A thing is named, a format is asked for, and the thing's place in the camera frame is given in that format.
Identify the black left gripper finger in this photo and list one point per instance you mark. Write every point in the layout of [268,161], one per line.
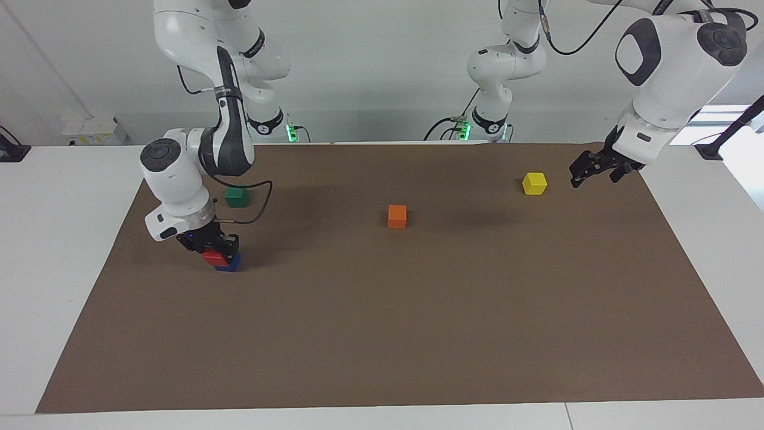
[585,164]
[621,173]

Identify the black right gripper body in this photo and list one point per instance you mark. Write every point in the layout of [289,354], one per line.
[209,239]

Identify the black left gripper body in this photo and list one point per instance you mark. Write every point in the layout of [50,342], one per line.
[612,156]

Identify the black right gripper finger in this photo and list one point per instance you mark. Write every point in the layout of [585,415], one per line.
[197,248]
[233,248]

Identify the red cube block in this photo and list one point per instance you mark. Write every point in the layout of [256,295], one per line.
[213,258]

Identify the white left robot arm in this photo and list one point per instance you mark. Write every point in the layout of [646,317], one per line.
[674,77]

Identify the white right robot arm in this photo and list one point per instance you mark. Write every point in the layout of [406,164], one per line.
[173,179]

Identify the blue cube block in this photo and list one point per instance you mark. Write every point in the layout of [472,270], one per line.
[234,266]

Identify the green cube block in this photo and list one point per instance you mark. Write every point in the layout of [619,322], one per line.
[237,197]

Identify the yellow cube block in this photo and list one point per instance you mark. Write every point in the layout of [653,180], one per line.
[534,183]

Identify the orange cube block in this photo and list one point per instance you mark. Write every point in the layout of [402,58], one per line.
[397,217]

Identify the black stand pole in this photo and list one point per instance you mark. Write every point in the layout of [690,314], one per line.
[731,128]

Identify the brown table mat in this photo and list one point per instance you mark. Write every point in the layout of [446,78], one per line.
[382,322]

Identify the black table clamp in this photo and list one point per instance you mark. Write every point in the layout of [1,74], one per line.
[12,152]

